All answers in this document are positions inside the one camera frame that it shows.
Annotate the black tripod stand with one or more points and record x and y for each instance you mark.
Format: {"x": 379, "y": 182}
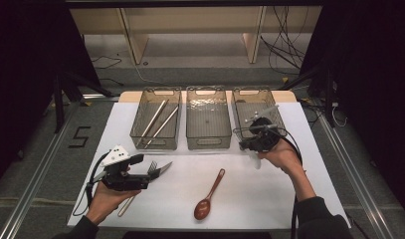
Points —
{"x": 59, "y": 99}
{"x": 328, "y": 96}

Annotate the brown wooden spoon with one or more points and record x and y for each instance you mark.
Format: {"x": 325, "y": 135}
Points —
{"x": 203, "y": 208}

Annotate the white chopstick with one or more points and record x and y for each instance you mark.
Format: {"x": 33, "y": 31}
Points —
{"x": 153, "y": 122}
{"x": 161, "y": 126}

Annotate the grey transparent plastic basket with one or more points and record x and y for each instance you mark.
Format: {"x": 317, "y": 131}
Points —
{"x": 157, "y": 136}
{"x": 246, "y": 113}
{"x": 207, "y": 119}

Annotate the brown chopstick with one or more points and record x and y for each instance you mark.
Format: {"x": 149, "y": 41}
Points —
{"x": 156, "y": 119}
{"x": 164, "y": 126}

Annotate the black curtain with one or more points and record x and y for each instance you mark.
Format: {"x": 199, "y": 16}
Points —
{"x": 375, "y": 83}
{"x": 24, "y": 83}

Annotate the metal spoon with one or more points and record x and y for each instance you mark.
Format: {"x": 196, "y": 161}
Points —
{"x": 257, "y": 162}

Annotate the aluminium floor rail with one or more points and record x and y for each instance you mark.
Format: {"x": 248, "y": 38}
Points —
{"x": 34, "y": 186}
{"x": 352, "y": 172}

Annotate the person's left hand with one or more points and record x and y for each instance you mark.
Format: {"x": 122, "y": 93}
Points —
{"x": 105, "y": 202}

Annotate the person's right hand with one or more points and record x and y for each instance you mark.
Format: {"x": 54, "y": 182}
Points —
{"x": 284, "y": 157}

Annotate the light wooden bench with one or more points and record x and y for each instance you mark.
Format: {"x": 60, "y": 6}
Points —
{"x": 190, "y": 20}

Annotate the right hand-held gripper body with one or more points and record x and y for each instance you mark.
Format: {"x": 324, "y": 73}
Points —
{"x": 264, "y": 137}

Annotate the white paper sheet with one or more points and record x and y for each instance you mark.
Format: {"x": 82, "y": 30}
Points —
{"x": 196, "y": 162}

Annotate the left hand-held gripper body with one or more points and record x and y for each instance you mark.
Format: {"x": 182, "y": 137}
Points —
{"x": 123, "y": 181}

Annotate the metal fork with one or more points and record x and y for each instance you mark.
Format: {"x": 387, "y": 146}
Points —
{"x": 152, "y": 167}

